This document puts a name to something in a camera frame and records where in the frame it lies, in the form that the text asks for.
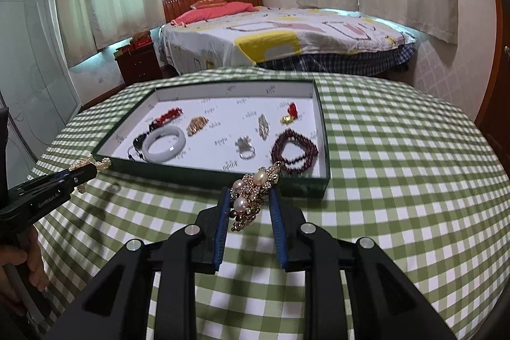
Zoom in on gold pearl cluster brooch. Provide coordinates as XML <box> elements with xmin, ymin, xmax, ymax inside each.
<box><xmin>229</xmin><ymin>161</ymin><xmax>282</xmax><ymax>232</ymax></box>

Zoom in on pearl necklace pile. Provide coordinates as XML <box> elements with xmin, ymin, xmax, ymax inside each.
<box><xmin>68</xmin><ymin>157</ymin><xmax>113</xmax><ymax>194</ymax></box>

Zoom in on dark red bead mala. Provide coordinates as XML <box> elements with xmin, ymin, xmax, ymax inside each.
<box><xmin>271</xmin><ymin>128</ymin><xmax>319</xmax><ymax>176</ymax></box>

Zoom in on silver flower ring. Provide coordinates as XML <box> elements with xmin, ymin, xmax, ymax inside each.
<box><xmin>233</xmin><ymin>135</ymin><xmax>257</xmax><ymax>161</ymax></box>

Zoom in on silver rhinestone brooch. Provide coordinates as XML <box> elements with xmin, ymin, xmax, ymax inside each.
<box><xmin>258</xmin><ymin>114</ymin><xmax>270</xmax><ymax>141</ymax></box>

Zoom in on black bead cord bracelet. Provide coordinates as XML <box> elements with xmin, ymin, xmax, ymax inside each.
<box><xmin>126</xmin><ymin>130</ymin><xmax>153</xmax><ymax>163</ymax></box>

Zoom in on rose gold chain bracelet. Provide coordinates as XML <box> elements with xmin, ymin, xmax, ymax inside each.
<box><xmin>186</xmin><ymin>115</ymin><xmax>210</xmax><ymax>137</ymax></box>

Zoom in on white jade bangle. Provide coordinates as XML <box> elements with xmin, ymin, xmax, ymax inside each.
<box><xmin>142</xmin><ymin>125</ymin><xmax>186</xmax><ymax>164</ymax></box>

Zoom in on red knot gold ornament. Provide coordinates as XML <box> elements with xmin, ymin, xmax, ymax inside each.
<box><xmin>280</xmin><ymin>103</ymin><xmax>298</xmax><ymax>125</ymax></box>

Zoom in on red tassel gold charm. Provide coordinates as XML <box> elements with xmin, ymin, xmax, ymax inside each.
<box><xmin>149</xmin><ymin>108</ymin><xmax>182</xmax><ymax>132</ymax></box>

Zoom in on green jewelry tray box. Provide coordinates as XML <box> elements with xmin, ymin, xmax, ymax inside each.
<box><xmin>92</xmin><ymin>79</ymin><xmax>331</xmax><ymax>199</ymax></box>

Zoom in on person's left hand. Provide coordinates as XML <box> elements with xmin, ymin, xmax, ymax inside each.
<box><xmin>1</xmin><ymin>226</ymin><xmax>49</xmax><ymax>315</ymax></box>

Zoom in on frosted glass wardrobe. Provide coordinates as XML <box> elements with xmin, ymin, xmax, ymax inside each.
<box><xmin>1</xmin><ymin>0</ymin><xmax>79</xmax><ymax>187</ymax></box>

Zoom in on dark wooden nightstand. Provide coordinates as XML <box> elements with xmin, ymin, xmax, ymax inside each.
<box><xmin>116</xmin><ymin>45</ymin><xmax>163</xmax><ymax>86</ymax></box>

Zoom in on green checkered tablecloth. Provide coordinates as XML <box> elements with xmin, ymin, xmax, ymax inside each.
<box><xmin>37</xmin><ymin>74</ymin><xmax>509</xmax><ymax>339</ymax></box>

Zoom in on red items on nightstand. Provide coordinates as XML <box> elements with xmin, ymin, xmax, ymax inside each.
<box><xmin>114</xmin><ymin>30</ymin><xmax>153</xmax><ymax>59</ymax></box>

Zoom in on bed with patterned sheet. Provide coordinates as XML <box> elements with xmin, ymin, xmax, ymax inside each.
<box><xmin>159</xmin><ymin>7</ymin><xmax>416</xmax><ymax>76</ymax></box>

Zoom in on pink pillow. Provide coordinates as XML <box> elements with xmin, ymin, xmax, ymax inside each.
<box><xmin>170</xmin><ymin>2</ymin><xmax>259</xmax><ymax>26</ymax></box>

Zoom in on orange small cushion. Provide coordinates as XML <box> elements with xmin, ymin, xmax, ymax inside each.
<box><xmin>190</xmin><ymin>0</ymin><xmax>227</xmax><ymax>10</ymax></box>

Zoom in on wooden door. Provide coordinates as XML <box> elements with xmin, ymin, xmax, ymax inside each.
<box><xmin>476</xmin><ymin>0</ymin><xmax>510</xmax><ymax>173</ymax></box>

